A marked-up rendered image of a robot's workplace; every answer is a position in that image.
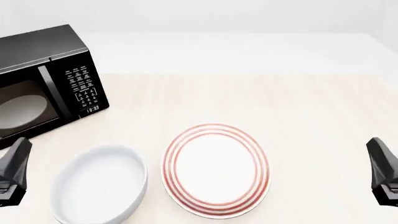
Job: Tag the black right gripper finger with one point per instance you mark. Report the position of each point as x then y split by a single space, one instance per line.
382 161

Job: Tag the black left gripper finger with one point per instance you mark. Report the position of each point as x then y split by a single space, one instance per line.
16 161

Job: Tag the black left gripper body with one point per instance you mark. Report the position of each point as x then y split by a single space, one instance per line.
9 194

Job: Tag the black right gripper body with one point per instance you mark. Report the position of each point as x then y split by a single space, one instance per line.
388 194

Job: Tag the black microwave oven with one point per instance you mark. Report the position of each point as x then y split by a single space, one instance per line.
29 53

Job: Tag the white oval baking dish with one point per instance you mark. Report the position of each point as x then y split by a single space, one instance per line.
99 184

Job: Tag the white plate with red rings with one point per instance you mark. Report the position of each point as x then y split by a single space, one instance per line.
216 170

